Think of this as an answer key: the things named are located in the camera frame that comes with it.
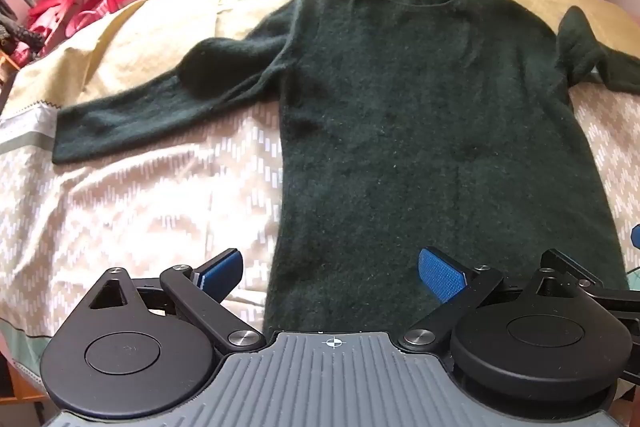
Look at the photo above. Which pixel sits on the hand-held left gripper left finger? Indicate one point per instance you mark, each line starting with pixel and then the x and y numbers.
pixel 220 272

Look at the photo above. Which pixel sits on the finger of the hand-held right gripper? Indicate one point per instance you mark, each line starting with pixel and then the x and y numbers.
pixel 636 236
pixel 590 279

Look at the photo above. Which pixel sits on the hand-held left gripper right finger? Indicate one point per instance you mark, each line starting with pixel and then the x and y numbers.
pixel 440 274

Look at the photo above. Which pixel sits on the dark green knit sweater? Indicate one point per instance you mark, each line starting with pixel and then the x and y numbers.
pixel 400 117

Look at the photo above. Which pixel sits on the beige and yellow patterned bedspread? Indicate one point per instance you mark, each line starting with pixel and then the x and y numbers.
pixel 150 207

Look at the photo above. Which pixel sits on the pink woven basket bag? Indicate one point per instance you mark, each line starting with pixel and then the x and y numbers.
pixel 87 14

